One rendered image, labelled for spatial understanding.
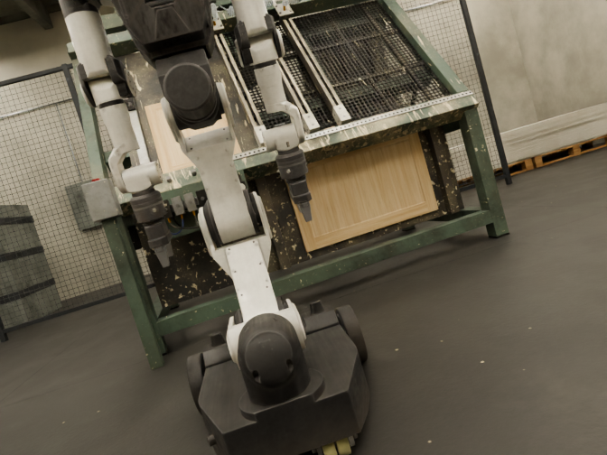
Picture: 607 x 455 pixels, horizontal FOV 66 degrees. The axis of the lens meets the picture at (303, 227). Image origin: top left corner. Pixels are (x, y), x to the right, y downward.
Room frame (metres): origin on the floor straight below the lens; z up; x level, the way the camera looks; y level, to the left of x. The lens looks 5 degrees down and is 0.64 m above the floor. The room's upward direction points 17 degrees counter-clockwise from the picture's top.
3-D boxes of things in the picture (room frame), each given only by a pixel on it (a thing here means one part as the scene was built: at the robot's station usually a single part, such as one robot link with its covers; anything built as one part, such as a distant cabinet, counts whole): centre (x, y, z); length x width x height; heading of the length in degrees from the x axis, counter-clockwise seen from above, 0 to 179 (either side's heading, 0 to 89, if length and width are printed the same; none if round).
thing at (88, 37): (1.32, 0.41, 1.12); 0.13 x 0.12 x 0.22; 94
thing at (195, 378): (1.53, 0.47, 0.10); 0.20 x 0.05 x 0.20; 6
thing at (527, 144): (6.52, -3.05, 0.28); 2.46 x 1.04 x 0.55; 96
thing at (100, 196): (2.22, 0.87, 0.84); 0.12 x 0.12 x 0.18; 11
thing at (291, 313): (1.28, 0.18, 0.28); 0.21 x 0.20 x 0.13; 6
